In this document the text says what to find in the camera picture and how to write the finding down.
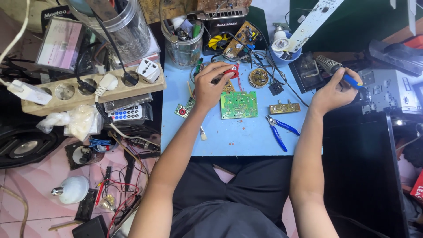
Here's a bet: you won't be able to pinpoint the person's right hand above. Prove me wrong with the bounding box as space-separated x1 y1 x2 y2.
310 67 363 115

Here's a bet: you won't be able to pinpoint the person's left hand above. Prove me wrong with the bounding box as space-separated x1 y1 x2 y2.
193 61 236 113

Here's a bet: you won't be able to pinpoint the blue handled soldering iron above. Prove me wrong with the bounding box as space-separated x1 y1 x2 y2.
315 55 371 104

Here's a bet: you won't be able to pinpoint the red solder wire spool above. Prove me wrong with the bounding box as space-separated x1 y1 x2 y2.
223 68 240 80

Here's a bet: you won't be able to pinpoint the small green red-dot board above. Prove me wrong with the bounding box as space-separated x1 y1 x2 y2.
174 97 196 119

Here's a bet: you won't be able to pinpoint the black soldering iron stand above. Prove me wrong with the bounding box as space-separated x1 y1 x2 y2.
288 51 328 94

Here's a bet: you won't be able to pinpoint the green circuit board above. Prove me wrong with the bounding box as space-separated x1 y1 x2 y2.
220 91 259 120

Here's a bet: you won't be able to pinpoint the small brown circuit strip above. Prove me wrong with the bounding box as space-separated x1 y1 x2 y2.
269 99 301 115

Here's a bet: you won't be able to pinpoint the blue table mat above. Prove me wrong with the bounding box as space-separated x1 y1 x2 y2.
161 54 324 157

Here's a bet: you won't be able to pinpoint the clear glass jar of tools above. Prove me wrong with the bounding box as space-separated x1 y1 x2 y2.
161 19 205 70

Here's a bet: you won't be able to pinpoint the round circuit board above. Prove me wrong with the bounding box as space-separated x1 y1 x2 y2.
249 68 269 89

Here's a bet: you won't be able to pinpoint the black fan box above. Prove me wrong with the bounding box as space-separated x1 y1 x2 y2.
202 16 247 56

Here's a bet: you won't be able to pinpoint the grey metal car stereo chassis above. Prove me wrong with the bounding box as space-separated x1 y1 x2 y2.
358 68 423 115

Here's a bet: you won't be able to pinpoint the brown component circuit board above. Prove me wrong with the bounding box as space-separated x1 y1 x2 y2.
223 21 262 59

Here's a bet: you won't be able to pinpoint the white travel adapter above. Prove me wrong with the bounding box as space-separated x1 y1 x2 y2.
136 58 161 84

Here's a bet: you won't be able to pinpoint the blue bowl with bulb parts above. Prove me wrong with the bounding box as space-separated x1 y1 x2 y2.
270 26 302 67

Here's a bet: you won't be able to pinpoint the white LED strip board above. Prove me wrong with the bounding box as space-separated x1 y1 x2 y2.
287 0 345 53

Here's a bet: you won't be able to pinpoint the black plastic device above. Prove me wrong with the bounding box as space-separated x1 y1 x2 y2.
367 40 423 78

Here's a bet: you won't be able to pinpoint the large brown circuit boards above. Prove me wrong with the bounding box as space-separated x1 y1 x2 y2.
139 0 253 25

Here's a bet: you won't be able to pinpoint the white remote control in bag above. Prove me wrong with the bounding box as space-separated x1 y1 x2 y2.
106 103 154 125

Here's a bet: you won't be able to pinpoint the large black panel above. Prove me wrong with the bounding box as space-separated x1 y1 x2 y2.
321 111 410 238

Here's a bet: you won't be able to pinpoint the white plug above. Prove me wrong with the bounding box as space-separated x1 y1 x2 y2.
95 73 119 103

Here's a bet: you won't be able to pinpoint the large clear plastic jar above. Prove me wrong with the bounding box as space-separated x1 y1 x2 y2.
65 0 152 64

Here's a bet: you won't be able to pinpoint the person's black shorts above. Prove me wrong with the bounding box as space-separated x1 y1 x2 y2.
169 156 295 238

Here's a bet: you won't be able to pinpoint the beige power strip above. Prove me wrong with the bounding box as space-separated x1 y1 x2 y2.
21 63 167 117

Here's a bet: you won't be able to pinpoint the crumpled clear plastic bag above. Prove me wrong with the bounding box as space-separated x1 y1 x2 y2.
36 105 104 142

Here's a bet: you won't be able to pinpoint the black square with round dial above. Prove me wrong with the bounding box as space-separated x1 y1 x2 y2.
64 141 106 171

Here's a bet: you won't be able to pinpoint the clear cassette case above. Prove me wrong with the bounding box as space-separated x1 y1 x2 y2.
35 17 87 74

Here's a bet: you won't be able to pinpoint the white LED bulb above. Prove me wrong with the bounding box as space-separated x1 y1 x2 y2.
51 175 90 204

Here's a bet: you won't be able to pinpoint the white charger block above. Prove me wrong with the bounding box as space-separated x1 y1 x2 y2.
6 79 53 106

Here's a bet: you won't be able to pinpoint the black rectangular box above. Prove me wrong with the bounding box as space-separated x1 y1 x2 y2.
72 215 109 238

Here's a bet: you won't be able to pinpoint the black speaker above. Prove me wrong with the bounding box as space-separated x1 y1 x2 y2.
0 124 68 170

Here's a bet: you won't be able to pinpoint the blue handled pliers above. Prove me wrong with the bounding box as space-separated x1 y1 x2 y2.
265 115 301 153

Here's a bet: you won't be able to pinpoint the black plug with cable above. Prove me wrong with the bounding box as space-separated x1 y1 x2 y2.
75 50 97 94

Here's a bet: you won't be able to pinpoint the red probe wire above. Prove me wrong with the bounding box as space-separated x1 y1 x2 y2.
95 181 106 207

